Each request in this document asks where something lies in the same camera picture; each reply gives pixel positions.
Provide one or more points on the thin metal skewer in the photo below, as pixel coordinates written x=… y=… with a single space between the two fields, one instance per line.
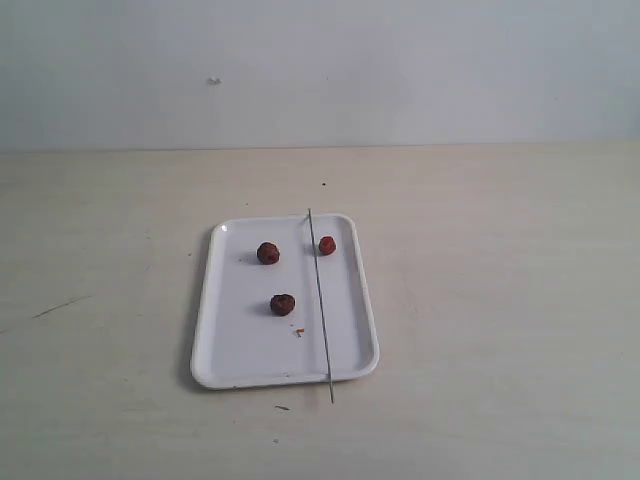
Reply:
x=330 y=381

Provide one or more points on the white rectangular plastic tray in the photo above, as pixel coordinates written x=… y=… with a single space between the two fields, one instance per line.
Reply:
x=239 y=343

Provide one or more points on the dark red date fruit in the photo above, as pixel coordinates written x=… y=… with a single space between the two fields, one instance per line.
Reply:
x=282 y=304
x=268 y=253

